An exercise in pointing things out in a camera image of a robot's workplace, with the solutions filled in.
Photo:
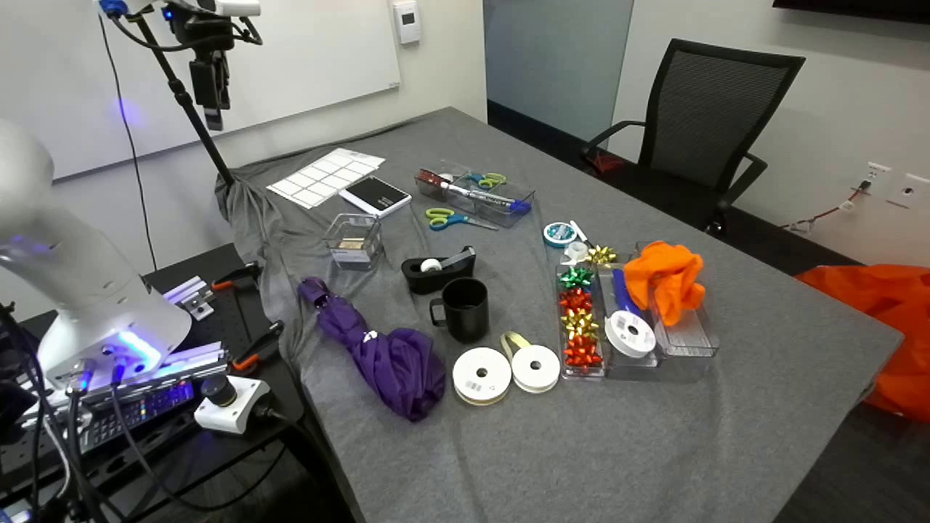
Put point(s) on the orange cloth on table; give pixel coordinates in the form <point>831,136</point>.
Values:
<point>666,279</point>

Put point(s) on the black office chair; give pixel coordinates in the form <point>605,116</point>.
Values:
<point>692,149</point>

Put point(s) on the purple folded umbrella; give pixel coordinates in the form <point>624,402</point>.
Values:
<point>398,367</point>

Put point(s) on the white label sheets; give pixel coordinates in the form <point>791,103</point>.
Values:
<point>323,177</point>

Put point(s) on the camera tripod stand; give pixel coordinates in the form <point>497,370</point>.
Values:
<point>191,40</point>

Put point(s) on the white ribbon spool left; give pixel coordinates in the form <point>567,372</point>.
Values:
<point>480,374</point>

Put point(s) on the white ribbon spool in tray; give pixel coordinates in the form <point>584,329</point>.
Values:
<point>629,335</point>

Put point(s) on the clear pencil case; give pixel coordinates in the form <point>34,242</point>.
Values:
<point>475,196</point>

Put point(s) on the white thermostat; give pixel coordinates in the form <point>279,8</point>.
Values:
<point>407,21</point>

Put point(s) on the white ribbon spool middle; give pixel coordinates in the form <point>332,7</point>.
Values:
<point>535,367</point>

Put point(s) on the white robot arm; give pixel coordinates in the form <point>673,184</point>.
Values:
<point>105,311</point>

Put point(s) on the black mug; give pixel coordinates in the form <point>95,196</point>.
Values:
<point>464,309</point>

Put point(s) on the blue white tape roll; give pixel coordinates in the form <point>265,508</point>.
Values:
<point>558,234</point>

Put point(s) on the grey table cloth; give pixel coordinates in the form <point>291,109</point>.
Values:
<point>657,440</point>

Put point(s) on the orange fabric on floor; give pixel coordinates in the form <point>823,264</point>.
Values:
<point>897,296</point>

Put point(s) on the wall mounted black television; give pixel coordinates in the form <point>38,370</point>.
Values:
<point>879,8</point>

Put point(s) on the black white tablet box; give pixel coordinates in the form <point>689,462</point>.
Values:
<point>375,196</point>

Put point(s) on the gold ribbon bow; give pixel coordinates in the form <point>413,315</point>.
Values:
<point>602,257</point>

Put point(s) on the black tape dispenser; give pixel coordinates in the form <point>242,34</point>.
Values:
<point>435,270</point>

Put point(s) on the clear acrylic box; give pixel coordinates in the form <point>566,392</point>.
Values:
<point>689,338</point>

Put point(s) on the green ribbon bow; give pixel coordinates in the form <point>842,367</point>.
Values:
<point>576,277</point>

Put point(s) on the green handled scissors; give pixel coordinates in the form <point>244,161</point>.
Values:
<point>446,218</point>

